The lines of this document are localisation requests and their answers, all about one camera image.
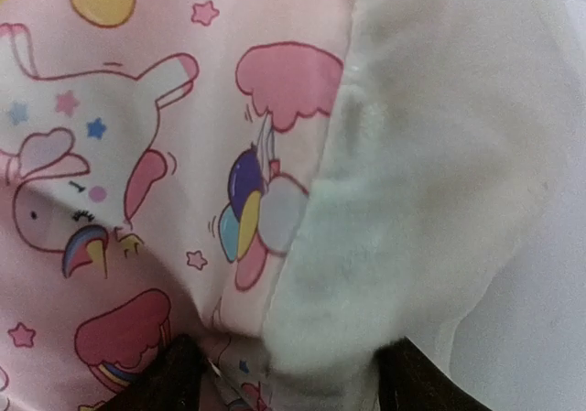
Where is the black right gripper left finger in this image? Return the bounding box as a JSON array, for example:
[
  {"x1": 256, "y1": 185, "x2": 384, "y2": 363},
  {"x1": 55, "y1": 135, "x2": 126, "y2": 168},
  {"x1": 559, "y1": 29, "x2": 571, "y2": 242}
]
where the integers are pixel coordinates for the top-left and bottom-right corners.
[{"x1": 98, "y1": 335, "x2": 206, "y2": 411}]

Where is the pink unicorn print blanket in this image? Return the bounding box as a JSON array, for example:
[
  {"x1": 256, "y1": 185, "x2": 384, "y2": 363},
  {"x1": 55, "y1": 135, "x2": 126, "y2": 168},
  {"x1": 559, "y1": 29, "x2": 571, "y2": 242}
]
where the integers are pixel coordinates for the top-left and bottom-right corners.
[{"x1": 0, "y1": 0, "x2": 578, "y2": 411}]

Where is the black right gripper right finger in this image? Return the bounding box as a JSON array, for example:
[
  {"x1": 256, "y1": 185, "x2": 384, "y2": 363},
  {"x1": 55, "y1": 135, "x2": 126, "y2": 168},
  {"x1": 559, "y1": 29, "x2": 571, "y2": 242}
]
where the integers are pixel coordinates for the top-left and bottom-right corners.
[{"x1": 375, "y1": 338, "x2": 489, "y2": 411}]

